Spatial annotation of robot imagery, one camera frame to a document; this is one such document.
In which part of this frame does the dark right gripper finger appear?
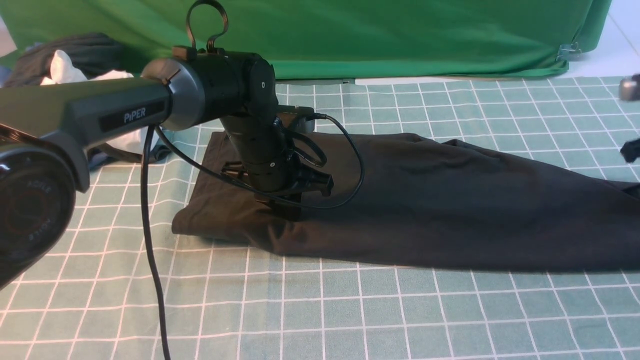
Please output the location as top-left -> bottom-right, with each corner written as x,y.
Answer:
620,140 -> 640,164

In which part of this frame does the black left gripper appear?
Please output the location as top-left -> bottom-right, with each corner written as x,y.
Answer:
221,117 -> 334,222

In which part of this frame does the dark gray long-sleeve shirt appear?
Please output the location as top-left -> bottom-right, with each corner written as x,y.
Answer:
171,133 -> 640,272

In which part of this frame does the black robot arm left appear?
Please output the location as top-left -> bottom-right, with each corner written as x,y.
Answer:
0,46 -> 334,287

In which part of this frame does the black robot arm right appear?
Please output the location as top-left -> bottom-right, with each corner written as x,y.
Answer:
618,73 -> 640,164

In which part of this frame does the metal binder clip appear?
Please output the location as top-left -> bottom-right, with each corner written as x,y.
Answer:
555,42 -> 583,62

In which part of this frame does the green backdrop cloth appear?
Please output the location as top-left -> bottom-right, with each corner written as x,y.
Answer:
1,0 -> 611,79

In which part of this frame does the green checkered table mat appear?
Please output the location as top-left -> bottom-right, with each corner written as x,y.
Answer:
0,77 -> 639,360

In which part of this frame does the dark gray crumpled garment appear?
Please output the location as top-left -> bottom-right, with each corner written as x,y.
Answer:
1,32 -> 125,88

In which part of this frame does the white crumpled garment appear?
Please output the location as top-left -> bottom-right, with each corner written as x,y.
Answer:
40,50 -> 147,159

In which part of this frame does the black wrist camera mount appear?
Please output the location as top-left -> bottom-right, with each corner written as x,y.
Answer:
277,105 -> 316,134

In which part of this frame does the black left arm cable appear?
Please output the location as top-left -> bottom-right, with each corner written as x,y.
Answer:
140,0 -> 366,360

